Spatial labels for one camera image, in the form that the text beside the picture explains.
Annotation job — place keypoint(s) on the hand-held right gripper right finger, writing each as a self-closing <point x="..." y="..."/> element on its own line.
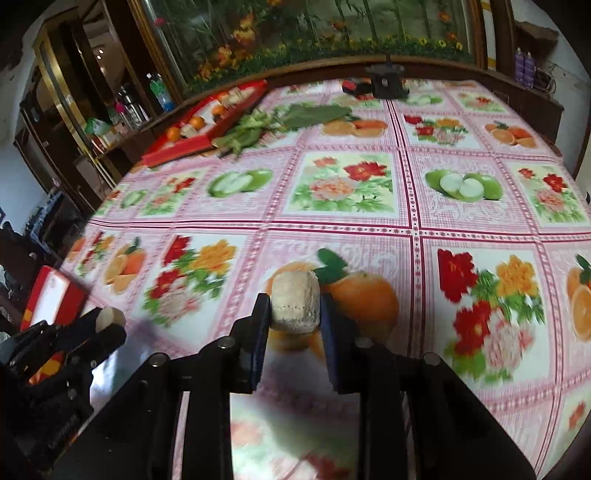
<point x="328" y="344"/>

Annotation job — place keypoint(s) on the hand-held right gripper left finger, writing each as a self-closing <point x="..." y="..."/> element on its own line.
<point x="261" y="332"/>

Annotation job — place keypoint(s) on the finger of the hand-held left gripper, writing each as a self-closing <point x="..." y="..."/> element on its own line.
<point x="106" y="341"/>

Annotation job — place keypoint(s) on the beige yam chunk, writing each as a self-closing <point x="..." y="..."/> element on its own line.
<point x="295" y="302"/>
<point x="110" y="317"/>

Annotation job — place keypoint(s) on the red box with white inside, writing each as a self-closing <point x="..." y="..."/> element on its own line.
<point x="51" y="295"/>

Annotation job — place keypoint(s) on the fruit and flower printed tablecloth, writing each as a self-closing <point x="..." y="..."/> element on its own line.
<point x="351" y="230"/>

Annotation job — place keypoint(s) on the dark wooden cabinet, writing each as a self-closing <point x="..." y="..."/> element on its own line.
<point x="92" y="152"/>

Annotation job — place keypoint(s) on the red fruit-printed box lid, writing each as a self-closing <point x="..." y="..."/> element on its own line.
<point x="203" y="131"/>

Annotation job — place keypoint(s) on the green leafy vegetables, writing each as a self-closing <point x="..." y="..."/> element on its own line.
<point x="277" y="121"/>

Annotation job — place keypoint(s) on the green snack packets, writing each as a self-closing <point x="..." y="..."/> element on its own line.
<point x="98" y="127"/>

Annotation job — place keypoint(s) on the black thermos flask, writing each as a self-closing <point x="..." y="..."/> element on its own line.
<point x="131" y="108"/>

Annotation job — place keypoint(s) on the green plastic bottle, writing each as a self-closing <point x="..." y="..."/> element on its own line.
<point x="160" y="94"/>

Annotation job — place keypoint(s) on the small red and black item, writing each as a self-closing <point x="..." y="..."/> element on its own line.
<point x="356" y="87"/>

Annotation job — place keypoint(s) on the purple bottle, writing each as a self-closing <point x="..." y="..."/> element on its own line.
<point x="519" y="67"/>
<point x="530" y="68"/>

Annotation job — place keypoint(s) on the brown cardboard box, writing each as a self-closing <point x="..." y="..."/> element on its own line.
<point x="535" y="33"/>

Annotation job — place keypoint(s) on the small black tripod mount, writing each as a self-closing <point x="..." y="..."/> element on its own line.
<point x="387" y="83"/>

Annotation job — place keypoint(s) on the flower wall picture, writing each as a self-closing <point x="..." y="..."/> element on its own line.
<point x="300" y="37"/>

